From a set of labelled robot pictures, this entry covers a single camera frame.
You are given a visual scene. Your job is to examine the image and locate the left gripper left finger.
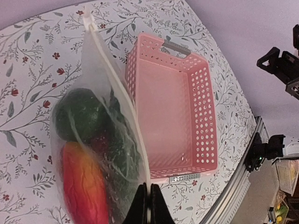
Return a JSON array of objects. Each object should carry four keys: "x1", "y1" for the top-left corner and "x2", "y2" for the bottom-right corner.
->
[{"x1": 122, "y1": 183, "x2": 150, "y2": 224}]

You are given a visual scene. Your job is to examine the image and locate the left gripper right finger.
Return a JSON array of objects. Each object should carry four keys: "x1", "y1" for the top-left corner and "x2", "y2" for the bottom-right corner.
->
[{"x1": 149, "y1": 184, "x2": 175, "y2": 224}]

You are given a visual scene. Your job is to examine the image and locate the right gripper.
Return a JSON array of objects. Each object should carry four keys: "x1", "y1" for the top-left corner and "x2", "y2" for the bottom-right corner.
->
[{"x1": 256, "y1": 24, "x2": 299, "y2": 99}]

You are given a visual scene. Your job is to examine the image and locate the red orange fake pepper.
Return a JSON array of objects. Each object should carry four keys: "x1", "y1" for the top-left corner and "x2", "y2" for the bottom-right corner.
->
[{"x1": 63, "y1": 142, "x2": 108, "y2": 224}]

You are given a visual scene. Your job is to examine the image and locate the clear zip top bag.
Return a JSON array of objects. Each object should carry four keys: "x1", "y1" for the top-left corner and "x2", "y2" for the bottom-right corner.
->
[{"x1": 50, "y1": 9, "x2": 150, "y2": 224}]

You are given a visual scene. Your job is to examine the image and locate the green fake vegetable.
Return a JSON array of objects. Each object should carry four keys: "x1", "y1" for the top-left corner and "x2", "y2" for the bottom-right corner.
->
[{"x1": 53, "y1": 88, "x2": 141, "y2": 209}]

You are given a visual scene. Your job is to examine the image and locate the pink plastic basket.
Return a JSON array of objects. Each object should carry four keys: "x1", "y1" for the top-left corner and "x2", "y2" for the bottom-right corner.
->
[{"x1": 125, "y1": 33, "x2": 218, "y2": 183}]

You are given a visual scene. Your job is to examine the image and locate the floral table mat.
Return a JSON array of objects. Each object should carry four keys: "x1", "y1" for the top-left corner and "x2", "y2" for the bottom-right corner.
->
[{"x1": 0, "y1": 0, "x2": 256, "y2": 224}]

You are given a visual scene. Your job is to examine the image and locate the aluminium front rail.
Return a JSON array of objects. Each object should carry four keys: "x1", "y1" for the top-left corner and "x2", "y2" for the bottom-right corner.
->
[{"x1": 201, "y1": 116, "x2": 279, "y2": 224}]

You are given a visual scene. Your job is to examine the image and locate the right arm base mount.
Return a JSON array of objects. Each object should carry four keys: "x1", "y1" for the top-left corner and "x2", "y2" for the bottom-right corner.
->
[{"x1": 244, "y1": 133, "x2": 285, "y2": 173}]

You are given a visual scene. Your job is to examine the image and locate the white wire basket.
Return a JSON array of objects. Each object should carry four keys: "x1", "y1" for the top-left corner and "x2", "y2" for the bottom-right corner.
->
[{"x1": 275, "y1": 160, "x2": 299, "y2": 196}]

